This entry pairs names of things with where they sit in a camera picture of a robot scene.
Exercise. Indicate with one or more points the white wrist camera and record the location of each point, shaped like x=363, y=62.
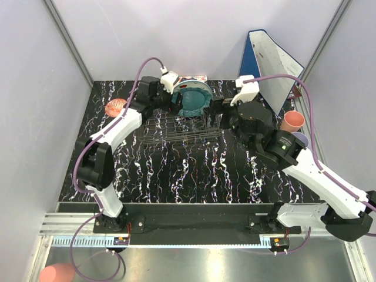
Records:
x=247, y=92
x=168, y=80

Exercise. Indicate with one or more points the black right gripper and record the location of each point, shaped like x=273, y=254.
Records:
x=218, y=107

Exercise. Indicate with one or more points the lavender plastic cup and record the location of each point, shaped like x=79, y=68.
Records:
x=302, y=137

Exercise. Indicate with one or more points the little women book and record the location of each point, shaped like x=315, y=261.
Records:
x=202, y=78

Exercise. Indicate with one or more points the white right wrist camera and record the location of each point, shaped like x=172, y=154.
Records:
x=247, y=92

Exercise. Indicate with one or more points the blue file binder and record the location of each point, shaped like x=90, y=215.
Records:
x=263, y=56

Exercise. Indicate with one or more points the white plate with red pattern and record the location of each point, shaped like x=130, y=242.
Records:
x=191, y=85

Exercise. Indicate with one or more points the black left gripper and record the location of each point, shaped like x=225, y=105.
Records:
x=171, y=107

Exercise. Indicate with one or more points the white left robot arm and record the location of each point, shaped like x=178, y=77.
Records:
x=94, y=169

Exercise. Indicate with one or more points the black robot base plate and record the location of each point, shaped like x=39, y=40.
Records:
x=145, y=218

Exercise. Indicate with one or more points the blue white patterned bowl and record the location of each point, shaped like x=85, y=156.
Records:
x=114, y=107

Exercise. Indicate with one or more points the teal scalloped plate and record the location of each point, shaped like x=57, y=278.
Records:
x=193, y=109

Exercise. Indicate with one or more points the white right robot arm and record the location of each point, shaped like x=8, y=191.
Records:
x=344, y=211

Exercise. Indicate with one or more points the pink object on floor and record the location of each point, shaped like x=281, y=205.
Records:
x=58, y=272

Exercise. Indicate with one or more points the pink plastic cup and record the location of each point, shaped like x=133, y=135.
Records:
x=292, y=121

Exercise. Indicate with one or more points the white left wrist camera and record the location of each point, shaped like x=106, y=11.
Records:
x=168, y=80

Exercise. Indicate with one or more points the wire dish rack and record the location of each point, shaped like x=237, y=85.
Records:
x=163, y=128

